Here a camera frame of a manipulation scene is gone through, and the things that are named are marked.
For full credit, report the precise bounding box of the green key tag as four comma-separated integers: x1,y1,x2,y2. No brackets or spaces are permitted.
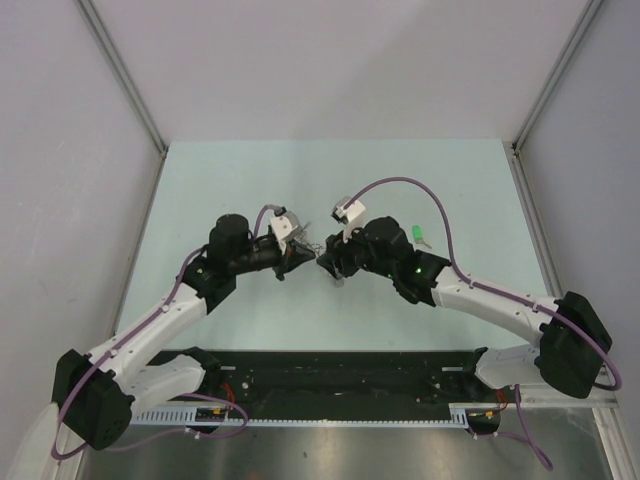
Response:
412,225,432,249

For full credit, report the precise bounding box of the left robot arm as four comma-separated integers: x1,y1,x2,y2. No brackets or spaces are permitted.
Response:
52,207,316,450

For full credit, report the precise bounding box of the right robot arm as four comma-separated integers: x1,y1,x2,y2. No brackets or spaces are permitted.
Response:
317,217,612,401

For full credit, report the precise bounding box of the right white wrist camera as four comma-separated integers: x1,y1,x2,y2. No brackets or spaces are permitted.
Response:
331,197,366,243

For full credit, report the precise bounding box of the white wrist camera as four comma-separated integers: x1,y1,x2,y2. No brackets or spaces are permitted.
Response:
269,205,301,254
331,197,366,243

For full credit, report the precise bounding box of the aluminium corner post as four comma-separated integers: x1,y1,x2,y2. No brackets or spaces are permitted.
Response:
510,0,607,151
74,0,168,159

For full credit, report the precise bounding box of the right aluminium corner post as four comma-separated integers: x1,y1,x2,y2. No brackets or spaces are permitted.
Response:
510,0,607,151

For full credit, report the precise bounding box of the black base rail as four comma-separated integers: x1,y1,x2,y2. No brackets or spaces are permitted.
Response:
142,347,509,404

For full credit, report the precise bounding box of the left aluminium corner post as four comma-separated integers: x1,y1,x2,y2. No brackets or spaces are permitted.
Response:
74,0,168,159

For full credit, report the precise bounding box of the metal disc with keyrings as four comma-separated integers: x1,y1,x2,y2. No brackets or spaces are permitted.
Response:
301,238,344,288

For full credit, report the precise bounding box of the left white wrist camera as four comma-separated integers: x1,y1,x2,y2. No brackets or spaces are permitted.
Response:
269,205,301,254

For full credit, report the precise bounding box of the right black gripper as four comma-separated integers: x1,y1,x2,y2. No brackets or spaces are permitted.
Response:
318,219,397,280

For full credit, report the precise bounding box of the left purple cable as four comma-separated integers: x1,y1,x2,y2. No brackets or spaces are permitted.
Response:
52,203,281,460

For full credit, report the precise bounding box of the white cable duct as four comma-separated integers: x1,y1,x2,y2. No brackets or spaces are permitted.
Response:
131,405,469,429

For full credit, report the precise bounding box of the aluminium frame crossbar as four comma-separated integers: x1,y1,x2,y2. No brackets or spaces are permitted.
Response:
520,381,618,409

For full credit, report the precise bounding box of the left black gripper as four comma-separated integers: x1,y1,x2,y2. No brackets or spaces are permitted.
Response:
230,238,314,280

